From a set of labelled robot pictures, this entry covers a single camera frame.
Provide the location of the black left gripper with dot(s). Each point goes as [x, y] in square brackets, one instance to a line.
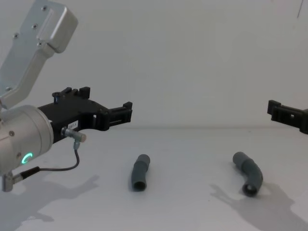
[72, 113]

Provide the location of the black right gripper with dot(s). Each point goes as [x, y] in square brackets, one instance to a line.
[304, 121]

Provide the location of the bent grey pipe elbow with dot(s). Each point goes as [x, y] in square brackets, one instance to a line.
[250, 173]

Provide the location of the short grey pipe elbow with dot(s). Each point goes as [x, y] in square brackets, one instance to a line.
[140, 172]

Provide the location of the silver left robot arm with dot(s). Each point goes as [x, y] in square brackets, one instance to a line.
[22, 130]

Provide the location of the white curtain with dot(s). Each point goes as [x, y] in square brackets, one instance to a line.
[183, 60]

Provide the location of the white table cloth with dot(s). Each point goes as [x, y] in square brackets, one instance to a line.
[183, 211]

